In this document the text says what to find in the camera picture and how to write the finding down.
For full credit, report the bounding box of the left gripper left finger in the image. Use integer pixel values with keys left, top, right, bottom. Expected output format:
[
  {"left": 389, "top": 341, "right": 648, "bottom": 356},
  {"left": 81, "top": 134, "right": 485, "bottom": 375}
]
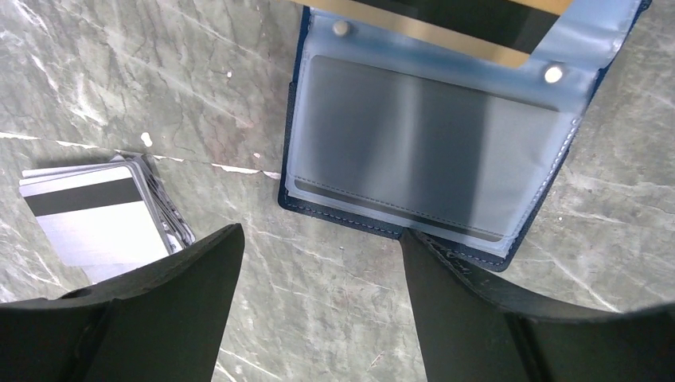
[{"left": 1, "top": 224, "right": 245, "bottom": 381}]

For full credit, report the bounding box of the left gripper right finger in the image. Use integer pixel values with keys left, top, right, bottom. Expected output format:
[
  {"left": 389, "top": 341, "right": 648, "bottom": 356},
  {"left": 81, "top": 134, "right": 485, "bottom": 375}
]
[{"left": 400, "top": 230, "right": 674, "bottom": 381}]

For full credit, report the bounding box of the blue leather card holder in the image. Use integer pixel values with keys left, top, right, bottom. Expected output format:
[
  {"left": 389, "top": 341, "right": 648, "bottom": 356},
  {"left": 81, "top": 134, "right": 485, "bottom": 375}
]
[{"left": 278, "top": 1, "right": 650, "bottom": 271}]

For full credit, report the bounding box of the orange credit card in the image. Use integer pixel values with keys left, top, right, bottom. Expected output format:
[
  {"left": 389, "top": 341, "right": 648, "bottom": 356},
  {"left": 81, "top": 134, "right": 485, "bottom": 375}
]
[{"left": 298, "top": 0, "right": 572, "bottom": 68}]

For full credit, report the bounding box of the black credit card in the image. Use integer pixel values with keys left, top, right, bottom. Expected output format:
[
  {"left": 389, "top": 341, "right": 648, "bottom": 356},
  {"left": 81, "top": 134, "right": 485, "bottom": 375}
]
[{"left": 291, "top": 56, "right": 565, "bottom": 243}]

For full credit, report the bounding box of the silver card stack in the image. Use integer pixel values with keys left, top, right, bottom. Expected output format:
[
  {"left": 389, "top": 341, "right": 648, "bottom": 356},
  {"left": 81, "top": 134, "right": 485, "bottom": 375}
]
[{"left": 19, "top": 154, "right": 196, "bottom": 283}]

